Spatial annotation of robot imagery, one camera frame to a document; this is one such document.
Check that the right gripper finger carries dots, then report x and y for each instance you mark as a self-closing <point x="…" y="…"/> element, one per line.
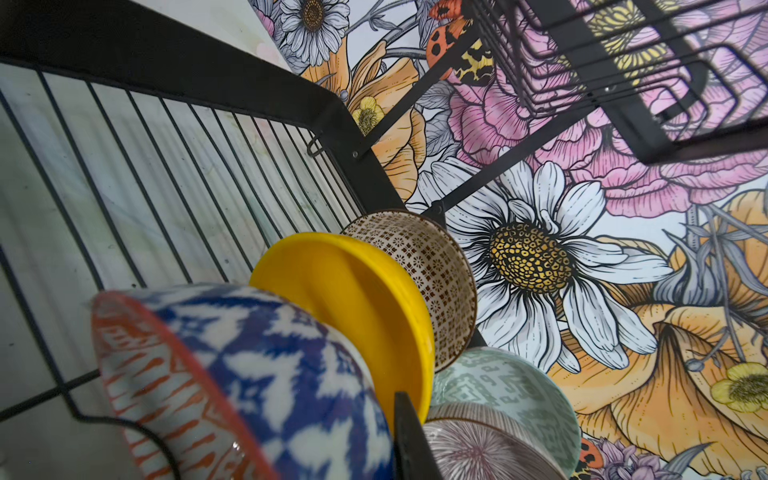
<point x="413" y="458"/>

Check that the pink striped bowl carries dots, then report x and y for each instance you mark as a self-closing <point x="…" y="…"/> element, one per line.
<point x="474" y="441"/>

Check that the green patterned bowl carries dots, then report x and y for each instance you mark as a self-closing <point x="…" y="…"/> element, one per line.
<point x="494" y="387"/>

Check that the yellow bowl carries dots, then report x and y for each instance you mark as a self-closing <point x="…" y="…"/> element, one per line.
<point x="368" y="297"/>

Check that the brown dotted patterned bowl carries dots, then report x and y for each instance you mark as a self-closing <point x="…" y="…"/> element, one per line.
<point x="437" y="265"/>

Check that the red orange patterned bowl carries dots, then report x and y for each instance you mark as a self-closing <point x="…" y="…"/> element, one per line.
<point x="230" y="382"/>

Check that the black wire dish rack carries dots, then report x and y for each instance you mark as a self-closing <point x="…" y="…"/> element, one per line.
<point x="602" y="165"/>

